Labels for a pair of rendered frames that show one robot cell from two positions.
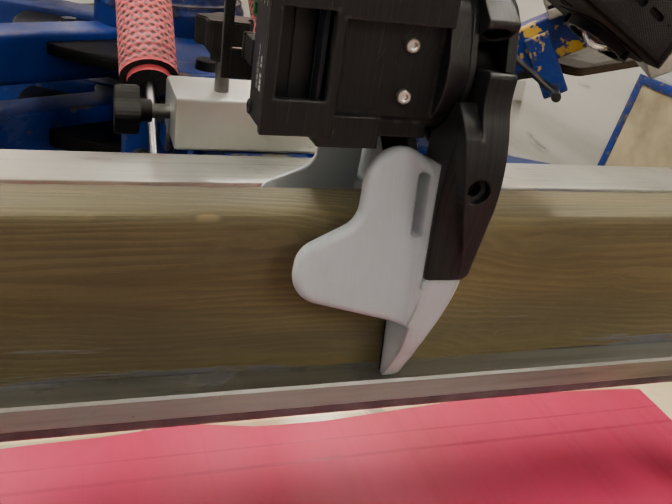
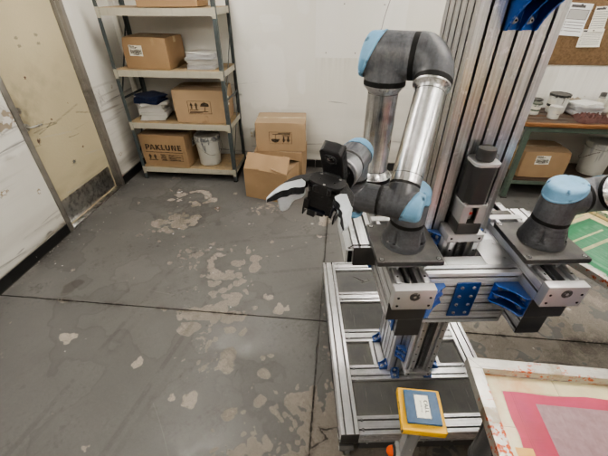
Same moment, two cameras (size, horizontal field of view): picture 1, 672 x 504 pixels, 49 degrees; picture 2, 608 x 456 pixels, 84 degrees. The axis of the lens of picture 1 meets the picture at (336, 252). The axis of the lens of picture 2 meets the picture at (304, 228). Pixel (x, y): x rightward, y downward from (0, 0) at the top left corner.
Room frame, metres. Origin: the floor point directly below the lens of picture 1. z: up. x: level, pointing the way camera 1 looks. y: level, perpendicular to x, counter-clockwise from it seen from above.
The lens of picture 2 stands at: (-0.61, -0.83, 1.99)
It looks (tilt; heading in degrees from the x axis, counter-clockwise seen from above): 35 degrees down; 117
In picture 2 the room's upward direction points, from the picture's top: straight up
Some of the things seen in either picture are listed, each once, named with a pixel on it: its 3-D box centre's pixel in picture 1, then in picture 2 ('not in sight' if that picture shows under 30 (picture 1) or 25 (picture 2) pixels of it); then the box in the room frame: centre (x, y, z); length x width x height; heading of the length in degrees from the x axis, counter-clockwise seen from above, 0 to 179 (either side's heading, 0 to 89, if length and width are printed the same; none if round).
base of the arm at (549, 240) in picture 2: not in sight; (546, 227); (-0.30, 0.41, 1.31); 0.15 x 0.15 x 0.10
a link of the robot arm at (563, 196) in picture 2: not in sight; (562, 198); (-0.30, 0.41, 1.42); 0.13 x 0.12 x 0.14; 43
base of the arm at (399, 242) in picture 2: not in sight; (404, 230); (-0.73, 0.17, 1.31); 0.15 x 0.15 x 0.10
